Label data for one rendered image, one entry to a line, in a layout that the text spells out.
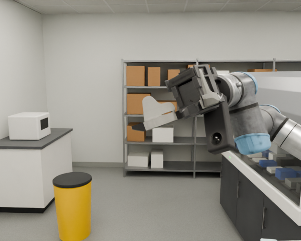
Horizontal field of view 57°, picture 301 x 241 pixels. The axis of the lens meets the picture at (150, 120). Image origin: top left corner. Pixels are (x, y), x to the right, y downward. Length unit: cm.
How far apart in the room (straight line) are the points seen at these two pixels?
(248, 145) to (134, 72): 405
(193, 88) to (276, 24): 499
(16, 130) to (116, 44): 229
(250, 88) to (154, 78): 394
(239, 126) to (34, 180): 332
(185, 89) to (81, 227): 282
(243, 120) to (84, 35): 478
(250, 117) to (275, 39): 480
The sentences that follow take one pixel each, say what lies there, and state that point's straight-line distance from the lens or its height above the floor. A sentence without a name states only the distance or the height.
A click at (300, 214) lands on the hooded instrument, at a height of 88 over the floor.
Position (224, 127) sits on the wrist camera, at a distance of 52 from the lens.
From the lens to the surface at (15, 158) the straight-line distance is 381.
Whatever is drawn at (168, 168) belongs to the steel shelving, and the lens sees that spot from 488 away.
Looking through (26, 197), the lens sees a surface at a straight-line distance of 393.
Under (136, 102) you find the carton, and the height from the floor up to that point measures 129.
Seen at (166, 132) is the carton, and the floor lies 78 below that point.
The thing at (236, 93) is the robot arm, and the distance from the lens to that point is 60.
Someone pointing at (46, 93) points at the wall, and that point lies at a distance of 552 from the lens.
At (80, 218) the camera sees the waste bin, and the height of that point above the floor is 27.
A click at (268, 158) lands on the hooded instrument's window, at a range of 239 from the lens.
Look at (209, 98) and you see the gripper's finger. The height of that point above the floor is 172.
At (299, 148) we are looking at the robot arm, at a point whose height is 158.
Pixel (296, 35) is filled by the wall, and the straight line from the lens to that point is 557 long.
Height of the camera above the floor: 176
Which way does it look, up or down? 9 degrees down
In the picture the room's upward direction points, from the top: straight up
